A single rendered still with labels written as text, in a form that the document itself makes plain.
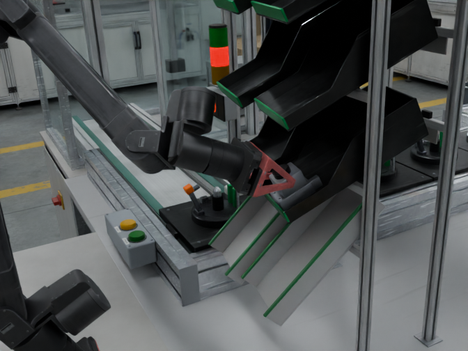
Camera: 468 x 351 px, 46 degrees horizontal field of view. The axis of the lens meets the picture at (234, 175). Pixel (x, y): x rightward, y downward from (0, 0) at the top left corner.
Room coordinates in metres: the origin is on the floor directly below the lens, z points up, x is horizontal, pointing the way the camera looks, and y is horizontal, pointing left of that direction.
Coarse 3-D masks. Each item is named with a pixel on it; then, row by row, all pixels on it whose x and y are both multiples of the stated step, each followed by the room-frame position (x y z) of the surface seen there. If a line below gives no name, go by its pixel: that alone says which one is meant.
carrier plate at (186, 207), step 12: (180, 204) 1.35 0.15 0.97; (192, 204) 1.35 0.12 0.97; (168, 216) 1.29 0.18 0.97; (180, 216) 1.28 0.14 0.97; (180, 228) 1.22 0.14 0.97; (192, 228) 1.21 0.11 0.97; (204, 228) 1.21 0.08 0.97; (216, 228) 1.21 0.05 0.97; (192, 240) 1.15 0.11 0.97; (204, 240) 1.15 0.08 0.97
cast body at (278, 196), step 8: (288, 168) 0.84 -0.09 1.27; (296, 168) 0.85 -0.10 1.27; (272, 176) 0.86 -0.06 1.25; (280, 176) 0.84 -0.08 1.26; (296, 176) 0.83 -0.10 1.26; (296, 184) 0.83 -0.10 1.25; (304, 184) 0.84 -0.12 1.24; (312, 184) 0.86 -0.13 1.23; (320, 184) 0.87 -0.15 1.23; (272, 192) 0.86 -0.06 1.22; (280, 192) 0.84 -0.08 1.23; (288, 192) 0.83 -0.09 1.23; (296, 192) 0.83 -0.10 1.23; (304, 192) 0.84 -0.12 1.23; (312, 192) 0.84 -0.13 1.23; (280, 200) 0.83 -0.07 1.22; (288, 200) 0.83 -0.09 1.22; (296, 200) 0.83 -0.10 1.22; (288, 208) 0.83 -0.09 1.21
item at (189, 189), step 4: (188, 184) 1.25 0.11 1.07; (184, 188) 1.24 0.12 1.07; (188, 188) 1.23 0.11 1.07; (192, 188) 1.24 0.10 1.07; (196, 188) 1.25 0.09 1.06; (188, 192) 1.23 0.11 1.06; (192, 192) 1.24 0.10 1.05; (192, 196) 1.24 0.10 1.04; (192, 200) 1.24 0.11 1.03; (196, 200) 1.25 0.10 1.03; (196, 204) 1.25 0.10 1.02; (196, 208) 1.25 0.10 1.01; (200, 208) 1.25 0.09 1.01
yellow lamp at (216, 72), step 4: (212, 68) 1.49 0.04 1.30; (216, 68) 1.48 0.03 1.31; (220, 68) 1.48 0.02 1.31; (224, 68) 1.48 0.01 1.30; (228, 68) 1.49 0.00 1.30; (212, 72) 1.49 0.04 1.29; (216, 72) 1.48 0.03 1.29; (220, 72) 1.48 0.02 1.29; (224, 72) 1.48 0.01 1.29; (228, 72) 1.49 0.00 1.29; (212, 76) 1.49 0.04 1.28; (216, 76) 1.48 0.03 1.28; (220, 76) 1.48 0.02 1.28; (224, 76) 1.48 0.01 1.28; (212, 80) 1.49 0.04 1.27; (216, 80) 1.48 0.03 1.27; (216, 84) 1.48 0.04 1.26
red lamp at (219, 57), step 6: (210, 48) 1.49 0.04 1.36; (216, 48) 1.48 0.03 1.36; (222, 48) 1.48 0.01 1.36; (210, 54) 1.49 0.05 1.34; (216, 54) 1.48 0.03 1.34; (222, 54) 1.48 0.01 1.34; (210, 60) 1.50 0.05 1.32; (216, 60) 1.48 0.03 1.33; (222, 60) 1.48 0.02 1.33; (228, 60) 1.49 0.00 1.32; (216, 66) 1.48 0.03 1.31
